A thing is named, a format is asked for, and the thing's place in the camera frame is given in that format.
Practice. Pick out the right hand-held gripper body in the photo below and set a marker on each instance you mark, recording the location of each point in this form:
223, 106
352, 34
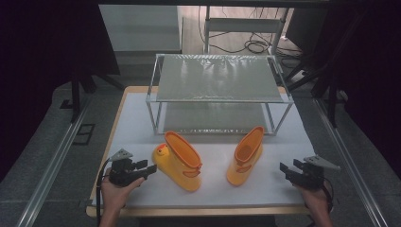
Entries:
310, 178

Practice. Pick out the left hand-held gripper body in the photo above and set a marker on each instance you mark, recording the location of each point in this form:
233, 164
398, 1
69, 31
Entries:
121, 175

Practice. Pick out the yellow rain boot with duck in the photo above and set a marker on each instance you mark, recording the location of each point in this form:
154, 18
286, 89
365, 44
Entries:
176, 170

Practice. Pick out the two-tier metal shoe rack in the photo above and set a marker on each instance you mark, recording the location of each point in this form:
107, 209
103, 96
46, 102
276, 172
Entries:
217, 78

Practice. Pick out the person's left hand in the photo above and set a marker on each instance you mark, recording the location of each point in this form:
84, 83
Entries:
113, 197

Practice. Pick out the person's right hand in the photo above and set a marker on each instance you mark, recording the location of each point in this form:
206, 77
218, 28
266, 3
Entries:
318, 200

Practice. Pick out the white table mat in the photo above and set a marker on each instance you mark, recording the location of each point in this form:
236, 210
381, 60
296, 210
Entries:
214, 197

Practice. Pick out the black stand legs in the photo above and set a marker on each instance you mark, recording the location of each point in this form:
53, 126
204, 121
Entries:
75, 94
331, 97

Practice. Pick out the dark monitor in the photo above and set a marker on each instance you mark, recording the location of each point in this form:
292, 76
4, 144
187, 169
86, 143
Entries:
304, 28

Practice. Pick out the white cabinet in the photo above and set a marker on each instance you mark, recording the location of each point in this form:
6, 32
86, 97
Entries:
142, 28

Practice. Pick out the aluminium floor rail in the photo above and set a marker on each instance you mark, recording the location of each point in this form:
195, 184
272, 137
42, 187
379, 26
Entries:
53, 167
353, 164

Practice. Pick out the white metal frame stand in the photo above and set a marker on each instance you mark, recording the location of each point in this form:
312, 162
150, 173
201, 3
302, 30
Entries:
242, 25

